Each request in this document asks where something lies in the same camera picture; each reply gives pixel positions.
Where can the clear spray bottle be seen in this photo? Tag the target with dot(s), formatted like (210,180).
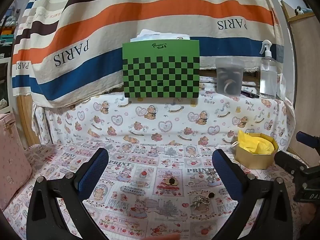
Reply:
(268,72)

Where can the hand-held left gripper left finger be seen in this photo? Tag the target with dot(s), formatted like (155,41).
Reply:
(93,173)

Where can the silver rhinestone brooch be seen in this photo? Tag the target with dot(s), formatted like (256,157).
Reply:
(212,176)

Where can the black stone earring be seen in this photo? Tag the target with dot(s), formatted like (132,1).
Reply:
(211,195)

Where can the patchwork print cloth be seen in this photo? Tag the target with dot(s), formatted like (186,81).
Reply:
(150,195)

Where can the wooden bed frame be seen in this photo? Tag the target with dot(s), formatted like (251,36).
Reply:
(26,122)

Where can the striped printed blanket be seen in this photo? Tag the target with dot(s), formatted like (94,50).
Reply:
(125,17)

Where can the green checkered box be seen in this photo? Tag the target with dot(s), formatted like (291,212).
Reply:
(161,68)

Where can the gold hexagonal box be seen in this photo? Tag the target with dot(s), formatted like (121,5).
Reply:
(255,158)

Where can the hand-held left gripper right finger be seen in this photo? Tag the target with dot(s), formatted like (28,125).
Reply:
(226,173)

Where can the yellow cloth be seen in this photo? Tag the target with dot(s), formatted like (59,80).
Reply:
(255,141)

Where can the translucent plastic cup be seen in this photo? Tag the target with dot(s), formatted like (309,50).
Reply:
(229,76)

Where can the wooden board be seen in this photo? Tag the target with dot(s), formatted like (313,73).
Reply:
(302,75)

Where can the storage shelf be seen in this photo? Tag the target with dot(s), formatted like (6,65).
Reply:
(6,30)

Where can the toy penguin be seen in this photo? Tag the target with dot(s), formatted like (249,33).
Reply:
(298,10)

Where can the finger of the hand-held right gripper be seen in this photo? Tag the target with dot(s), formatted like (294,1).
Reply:
(306,137)
(287,160)

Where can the pink bag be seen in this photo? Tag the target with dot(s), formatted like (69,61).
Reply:
(12,160)

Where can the white paper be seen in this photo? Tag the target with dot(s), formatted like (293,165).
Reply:
(155,35)

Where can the black pen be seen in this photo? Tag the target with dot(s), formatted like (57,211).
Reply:
(250,94)

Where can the gold heart earring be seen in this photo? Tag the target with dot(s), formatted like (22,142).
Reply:
(171,181)

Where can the bear print cloth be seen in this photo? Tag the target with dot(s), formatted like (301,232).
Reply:
(162,120)

